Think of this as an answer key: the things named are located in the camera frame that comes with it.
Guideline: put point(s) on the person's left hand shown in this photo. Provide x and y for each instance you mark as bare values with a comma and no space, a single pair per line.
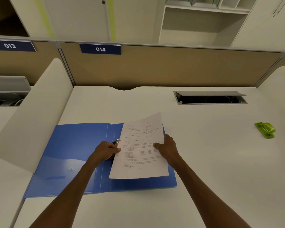
104,151

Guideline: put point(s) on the person's right hand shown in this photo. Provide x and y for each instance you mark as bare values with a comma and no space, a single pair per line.
168,149

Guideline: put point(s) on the white printed paper sheet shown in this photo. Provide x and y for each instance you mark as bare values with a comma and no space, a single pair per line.
140,151

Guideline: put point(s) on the blue folder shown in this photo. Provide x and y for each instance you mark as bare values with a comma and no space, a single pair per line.
73,149

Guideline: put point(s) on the green hole punch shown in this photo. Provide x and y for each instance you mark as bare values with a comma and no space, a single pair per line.
266,129

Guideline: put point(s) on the person's right forearm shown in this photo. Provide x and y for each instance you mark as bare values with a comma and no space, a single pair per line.
209,199

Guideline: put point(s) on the person's left forearm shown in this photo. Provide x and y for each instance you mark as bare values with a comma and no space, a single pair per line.
66,199

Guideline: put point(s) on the white desk divider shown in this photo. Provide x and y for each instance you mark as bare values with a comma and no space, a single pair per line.
280,87
42,111

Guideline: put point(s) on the blue number sign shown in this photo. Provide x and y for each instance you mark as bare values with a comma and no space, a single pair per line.
10,46
100,49

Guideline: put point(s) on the white open shelf unit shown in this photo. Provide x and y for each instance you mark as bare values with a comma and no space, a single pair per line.
192,35

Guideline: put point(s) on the yellow-green tape strip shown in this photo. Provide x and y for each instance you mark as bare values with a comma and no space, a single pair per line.
112,21
46,18

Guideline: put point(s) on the white door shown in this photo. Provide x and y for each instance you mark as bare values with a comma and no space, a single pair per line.
80,21

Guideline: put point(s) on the white cabinet with doors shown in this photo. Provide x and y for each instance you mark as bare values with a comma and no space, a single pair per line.
263,33

